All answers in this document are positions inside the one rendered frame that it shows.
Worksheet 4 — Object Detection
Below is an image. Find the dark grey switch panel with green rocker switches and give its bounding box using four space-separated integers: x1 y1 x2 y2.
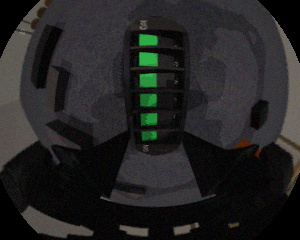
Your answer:
122 16 190 156

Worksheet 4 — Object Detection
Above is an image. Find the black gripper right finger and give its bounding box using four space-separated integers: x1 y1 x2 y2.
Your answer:
182 131 259 197

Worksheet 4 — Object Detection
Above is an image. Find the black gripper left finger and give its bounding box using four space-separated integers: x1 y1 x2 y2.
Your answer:
51 131 129 199

